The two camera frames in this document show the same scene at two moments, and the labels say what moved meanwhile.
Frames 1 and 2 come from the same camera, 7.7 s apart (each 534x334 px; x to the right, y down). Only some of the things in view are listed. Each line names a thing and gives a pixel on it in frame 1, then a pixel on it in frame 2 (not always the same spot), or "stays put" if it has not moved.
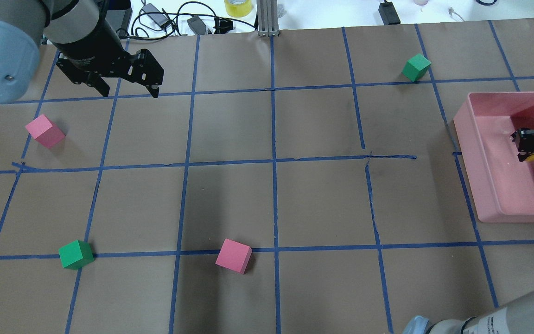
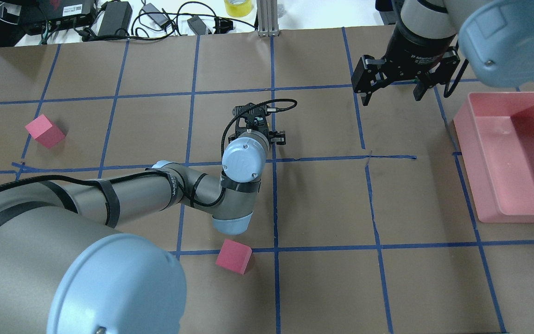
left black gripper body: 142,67 -> 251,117
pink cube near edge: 43,130 stays put
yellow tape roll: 238,8 stays put
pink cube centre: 234,255 stays put
